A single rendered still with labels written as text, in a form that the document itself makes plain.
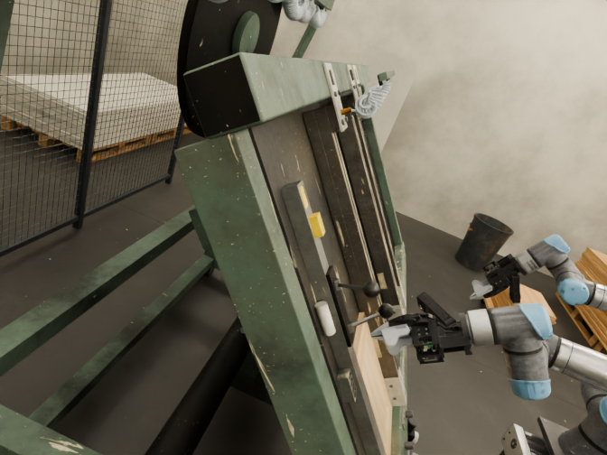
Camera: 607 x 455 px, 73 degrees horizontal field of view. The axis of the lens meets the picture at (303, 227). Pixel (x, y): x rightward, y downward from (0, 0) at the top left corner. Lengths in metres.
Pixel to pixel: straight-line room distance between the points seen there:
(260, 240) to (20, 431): 0.96
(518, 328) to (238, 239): 0.58
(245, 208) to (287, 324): 0.22
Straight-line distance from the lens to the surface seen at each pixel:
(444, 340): 0.94
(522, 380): 0.99
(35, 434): 1.42
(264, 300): 0.72
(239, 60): 0.62
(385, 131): 4.95
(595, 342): 5.76
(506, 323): 0.94
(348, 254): 1.32
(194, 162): 0.67
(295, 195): 0.89
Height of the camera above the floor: 1.95
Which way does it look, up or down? 24 degrees down
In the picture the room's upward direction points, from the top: 22 degrees clockwise
